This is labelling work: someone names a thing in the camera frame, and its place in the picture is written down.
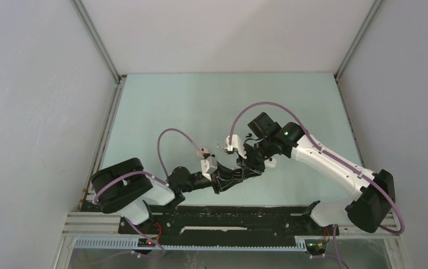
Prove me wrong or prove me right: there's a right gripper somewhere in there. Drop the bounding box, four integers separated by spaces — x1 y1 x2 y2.
236 137 275 179

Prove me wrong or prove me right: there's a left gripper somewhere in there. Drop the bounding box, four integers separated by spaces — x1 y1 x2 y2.
180 159 243 194

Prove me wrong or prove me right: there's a black earbud charging case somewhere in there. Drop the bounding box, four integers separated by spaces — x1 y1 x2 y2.
234 169 244 178

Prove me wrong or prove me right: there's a beige earbud charging case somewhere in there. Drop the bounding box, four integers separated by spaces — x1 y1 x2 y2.
200 147 211 156

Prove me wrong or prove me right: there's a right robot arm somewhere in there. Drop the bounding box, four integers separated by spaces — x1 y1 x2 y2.
226 112 396 234

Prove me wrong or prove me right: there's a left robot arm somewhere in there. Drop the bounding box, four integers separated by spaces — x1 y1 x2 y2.
91 156 246 234

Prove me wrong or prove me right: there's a white earbud charging case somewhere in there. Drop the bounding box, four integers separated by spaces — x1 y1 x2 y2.
265 157 277 168

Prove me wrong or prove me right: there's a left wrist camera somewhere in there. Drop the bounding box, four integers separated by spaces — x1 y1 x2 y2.
201 156 218 182

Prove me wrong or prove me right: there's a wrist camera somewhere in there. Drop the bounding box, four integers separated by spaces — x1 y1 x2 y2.
218 134 246 158
201 156 218 182

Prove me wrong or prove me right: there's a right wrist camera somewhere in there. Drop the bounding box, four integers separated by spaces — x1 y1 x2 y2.
218 134 246 158

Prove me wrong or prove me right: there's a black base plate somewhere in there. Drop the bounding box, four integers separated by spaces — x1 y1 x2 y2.
137 205 339 248

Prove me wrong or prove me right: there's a grey cable duct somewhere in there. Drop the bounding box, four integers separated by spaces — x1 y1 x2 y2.
73 237 308 252

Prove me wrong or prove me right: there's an aluminium frame rail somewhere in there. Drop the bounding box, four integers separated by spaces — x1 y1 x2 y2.
62 212 121 236

